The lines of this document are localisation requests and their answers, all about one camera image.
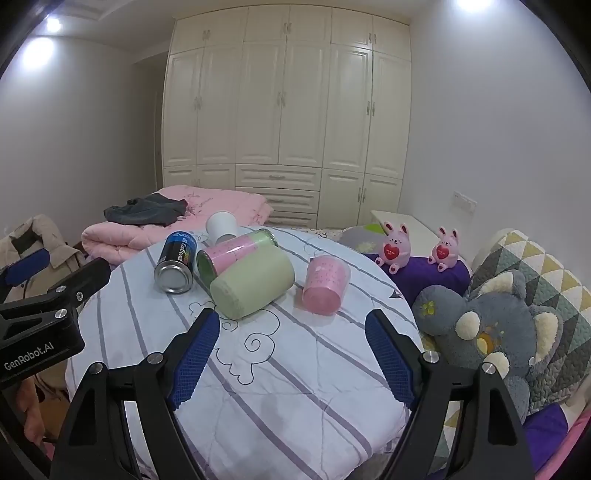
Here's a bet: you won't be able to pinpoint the purple cloth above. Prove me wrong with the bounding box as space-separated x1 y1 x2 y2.
523 405 583 463

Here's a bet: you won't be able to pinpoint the blue metal can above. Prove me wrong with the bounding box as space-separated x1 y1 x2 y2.
153 230 199 295

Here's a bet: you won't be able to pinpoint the white bedside table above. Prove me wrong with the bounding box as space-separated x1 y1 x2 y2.
370 209 445 257

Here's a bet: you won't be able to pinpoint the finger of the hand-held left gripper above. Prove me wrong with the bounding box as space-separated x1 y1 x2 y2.
0 248 51 303
0 257 113 324

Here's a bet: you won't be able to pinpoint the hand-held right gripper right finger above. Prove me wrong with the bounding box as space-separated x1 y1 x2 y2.
364 309 536 480

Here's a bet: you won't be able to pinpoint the pink and green canister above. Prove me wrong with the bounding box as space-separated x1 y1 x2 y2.
195 228 278 284

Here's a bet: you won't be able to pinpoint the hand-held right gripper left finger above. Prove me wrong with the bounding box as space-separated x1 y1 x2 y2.
48 308 221 480

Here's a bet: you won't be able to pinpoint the white wall socket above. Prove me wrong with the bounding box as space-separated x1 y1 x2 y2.
452 189 478 213

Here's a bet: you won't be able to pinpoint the dark grey clothes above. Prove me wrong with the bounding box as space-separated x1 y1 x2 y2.
103 192 188 227

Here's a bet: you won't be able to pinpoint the white cup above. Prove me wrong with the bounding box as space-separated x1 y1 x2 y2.
205 210 239 246

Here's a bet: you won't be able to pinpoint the ceiling spotlight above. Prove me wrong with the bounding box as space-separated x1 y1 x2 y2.
41 11 66 36

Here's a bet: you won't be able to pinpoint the purple cushion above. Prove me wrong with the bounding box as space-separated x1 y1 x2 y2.
362 252 471 311

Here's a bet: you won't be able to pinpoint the grey and green pillow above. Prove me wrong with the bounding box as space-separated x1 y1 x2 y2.
337 223 393 255

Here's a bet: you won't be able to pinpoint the light green cup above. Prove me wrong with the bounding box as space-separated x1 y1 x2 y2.
209 251 296 320

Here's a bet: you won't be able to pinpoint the triangle pattern quilted pillow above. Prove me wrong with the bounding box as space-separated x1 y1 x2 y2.
465 229 591 412

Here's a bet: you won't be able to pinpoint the beige coat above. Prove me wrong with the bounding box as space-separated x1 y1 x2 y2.
0 213 86 306

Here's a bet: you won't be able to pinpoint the grey plush toy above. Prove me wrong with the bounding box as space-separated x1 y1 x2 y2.
410 270 565 424

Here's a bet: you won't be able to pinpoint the cream wardrobe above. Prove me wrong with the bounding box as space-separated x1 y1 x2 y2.
161 4 413 231

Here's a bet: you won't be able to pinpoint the pink cup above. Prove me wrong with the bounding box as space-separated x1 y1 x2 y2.
301 255 352 316

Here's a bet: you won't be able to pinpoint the person's left forearm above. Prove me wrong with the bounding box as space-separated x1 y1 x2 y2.
13 377 41 459

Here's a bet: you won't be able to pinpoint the pink rabbit toy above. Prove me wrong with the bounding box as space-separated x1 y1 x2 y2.
374 221 413 274
427 226 461 271

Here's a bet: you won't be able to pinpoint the pink quilt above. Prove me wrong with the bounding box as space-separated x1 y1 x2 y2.
81 184 274 267

